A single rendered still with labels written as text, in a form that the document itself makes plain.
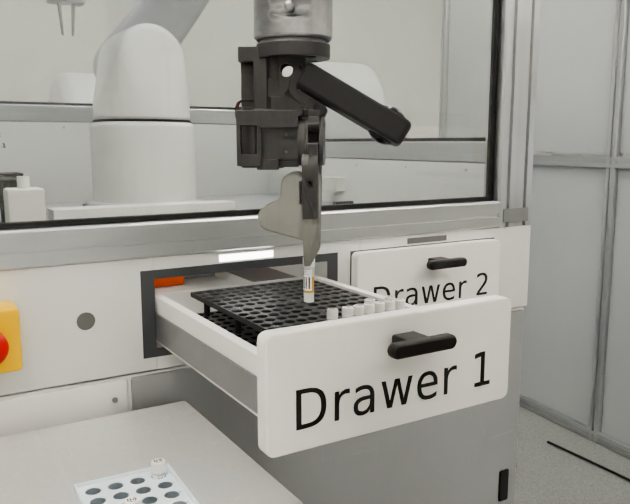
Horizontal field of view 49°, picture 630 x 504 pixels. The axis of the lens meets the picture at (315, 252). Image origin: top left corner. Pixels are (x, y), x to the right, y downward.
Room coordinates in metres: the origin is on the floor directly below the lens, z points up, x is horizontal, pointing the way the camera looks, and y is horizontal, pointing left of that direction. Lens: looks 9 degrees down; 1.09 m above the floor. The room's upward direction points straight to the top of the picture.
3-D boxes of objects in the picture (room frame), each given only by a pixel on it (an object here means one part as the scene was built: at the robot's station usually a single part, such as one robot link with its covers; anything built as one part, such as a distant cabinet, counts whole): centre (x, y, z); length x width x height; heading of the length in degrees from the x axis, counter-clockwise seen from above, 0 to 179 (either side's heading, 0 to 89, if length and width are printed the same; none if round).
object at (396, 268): (1.08, -0.18, 0.87); 0.29 x 0.02 x 0.11; 121
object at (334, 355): (0.65, -0.08, 0.87); 0.29 x 0.02 x 0.11; 121
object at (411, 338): (0.62, -0.09, 0.91); 0.07 x 0.04 x 0.01; 121
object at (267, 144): (0.69, 0.03, 1.12); 0.09 x 0.08 x 0.12; 87
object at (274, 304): (0.82, 0.03, 0.87); 0.22 x 0.18 x 0.06; 31
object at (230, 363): (0.83, 0.03, 0.86); 0.40 x 0.26 x 0.06; 31
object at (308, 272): (0.69, 0.01, 0.95); 0.01 x 0.01 x 0.05
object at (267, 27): (0.69, 0.02, 1.20); 0.08 x 0.08 x 0.05
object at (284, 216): (0.67, 0.03, 1.01); 0.06 x 0.03 x 0.09; 87
